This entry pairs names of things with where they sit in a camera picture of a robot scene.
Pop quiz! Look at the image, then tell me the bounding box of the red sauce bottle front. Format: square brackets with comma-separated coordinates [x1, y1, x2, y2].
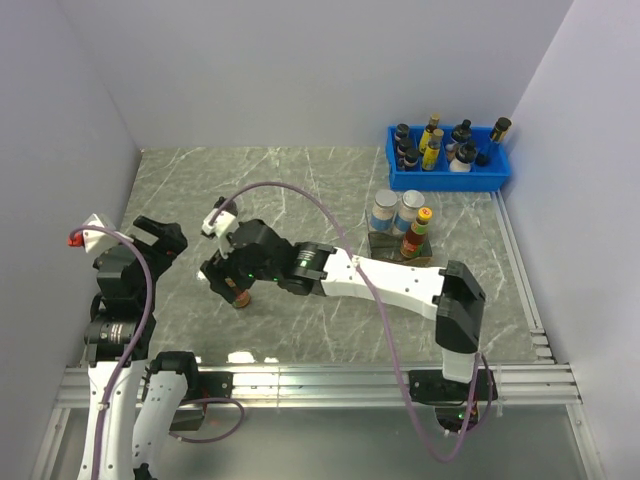
[226, 278, 251, 309]

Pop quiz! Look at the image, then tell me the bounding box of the silver lid jar blue label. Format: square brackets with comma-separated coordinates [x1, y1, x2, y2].
[370, 189, 398, 232]

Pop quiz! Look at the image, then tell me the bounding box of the red sauce bottle yellow cap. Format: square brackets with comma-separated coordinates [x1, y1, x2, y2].
[400, 207, 433, 259]

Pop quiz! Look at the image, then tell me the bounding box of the black cap shaker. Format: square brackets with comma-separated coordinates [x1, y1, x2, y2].
[214, 196, 239, 216]

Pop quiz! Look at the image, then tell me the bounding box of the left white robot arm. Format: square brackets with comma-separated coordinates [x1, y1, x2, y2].
[68, 214, 202, 479]

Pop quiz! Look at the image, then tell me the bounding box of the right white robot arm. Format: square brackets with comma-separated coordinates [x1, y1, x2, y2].
[201, 211, 486, 400]

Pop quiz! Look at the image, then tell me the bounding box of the wooden tiered rack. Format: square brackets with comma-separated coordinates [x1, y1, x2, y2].
[367, 231, 433, 267]

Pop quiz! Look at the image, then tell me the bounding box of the dark bottle front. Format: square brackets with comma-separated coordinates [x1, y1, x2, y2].
[403, 148, 421, 171]

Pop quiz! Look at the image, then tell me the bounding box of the dark bottle middle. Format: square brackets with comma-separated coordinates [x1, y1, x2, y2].
[396, 137, 413, 162]

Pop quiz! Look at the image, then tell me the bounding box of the dark bottle in bin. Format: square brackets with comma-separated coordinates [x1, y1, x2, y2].
[394, 123, 412, 148]

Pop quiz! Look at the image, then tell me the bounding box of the blue plastic bin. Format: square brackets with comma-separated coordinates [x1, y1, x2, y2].
[385, 125, 511, 192]

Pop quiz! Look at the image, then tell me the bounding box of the yellow label bottle front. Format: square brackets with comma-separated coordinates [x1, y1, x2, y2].
[422, 128, 444, 171]

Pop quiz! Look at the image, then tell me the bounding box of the yellow label bottle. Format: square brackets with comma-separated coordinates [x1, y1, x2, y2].
[422, 128, 444, 171]
[418, 113, 440, 154]

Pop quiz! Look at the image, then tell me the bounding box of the yellow label bottle rear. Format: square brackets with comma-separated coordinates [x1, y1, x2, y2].
[418, 113, 440, 154]

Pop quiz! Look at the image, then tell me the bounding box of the black cap white bottle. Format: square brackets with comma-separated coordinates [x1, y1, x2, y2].
[449, 140, 478, 173]

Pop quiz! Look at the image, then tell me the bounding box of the black cap bottle rear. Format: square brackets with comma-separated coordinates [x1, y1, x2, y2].
[451, 119, 472, 144]

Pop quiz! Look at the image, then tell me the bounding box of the leaning black yellow bottle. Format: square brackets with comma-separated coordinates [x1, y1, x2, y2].
[475, 117, 512, 167]

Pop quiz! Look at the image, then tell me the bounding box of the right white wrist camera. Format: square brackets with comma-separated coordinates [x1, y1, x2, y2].
[201, 208, 239, 257]

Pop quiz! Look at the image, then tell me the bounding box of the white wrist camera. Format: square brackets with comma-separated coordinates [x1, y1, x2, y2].
[201, 208, 239, 257]
[67, 213, 119, 256]

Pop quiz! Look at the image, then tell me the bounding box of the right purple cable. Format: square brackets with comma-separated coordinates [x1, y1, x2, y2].
[209, 181, 494, 464]

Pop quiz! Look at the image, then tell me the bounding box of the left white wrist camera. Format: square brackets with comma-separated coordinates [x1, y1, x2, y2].
[67, 213, 119, 256]

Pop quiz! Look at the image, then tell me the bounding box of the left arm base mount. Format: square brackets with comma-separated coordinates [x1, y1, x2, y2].
[170, 371, 233, 433]

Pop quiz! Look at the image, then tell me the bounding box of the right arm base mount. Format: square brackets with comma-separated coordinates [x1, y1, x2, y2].
[408, 369, 498, 434]

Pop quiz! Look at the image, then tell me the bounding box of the aluminium frame rail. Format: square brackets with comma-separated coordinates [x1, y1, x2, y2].
[29, 319, 606, 480]

